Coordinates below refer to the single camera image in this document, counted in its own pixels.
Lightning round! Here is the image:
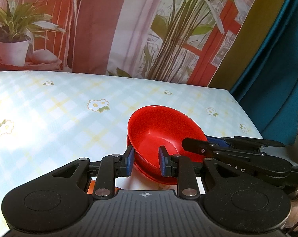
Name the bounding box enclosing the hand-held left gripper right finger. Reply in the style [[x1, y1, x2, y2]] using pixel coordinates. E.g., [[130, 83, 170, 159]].
[[159, 146, 260, 200]]

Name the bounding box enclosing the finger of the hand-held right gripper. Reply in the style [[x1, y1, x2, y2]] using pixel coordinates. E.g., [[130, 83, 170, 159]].
[[182, 138, 248, 172], [205, 135, 286, 153]]

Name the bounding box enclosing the teal curtain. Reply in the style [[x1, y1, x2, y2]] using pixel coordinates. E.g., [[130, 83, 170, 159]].
[[230, 0, 298, 146]]

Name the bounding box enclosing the floral checked tablecloth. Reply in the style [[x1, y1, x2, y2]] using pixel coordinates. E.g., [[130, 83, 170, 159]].
[[0, 70, 264, 237]]

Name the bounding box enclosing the printed backdrop cloth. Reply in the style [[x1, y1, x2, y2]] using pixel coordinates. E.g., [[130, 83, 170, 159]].
[[0, 0, 291, 90]]

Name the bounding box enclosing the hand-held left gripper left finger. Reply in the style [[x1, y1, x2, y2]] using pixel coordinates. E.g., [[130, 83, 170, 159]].
[[51, 145, 135, 200]]

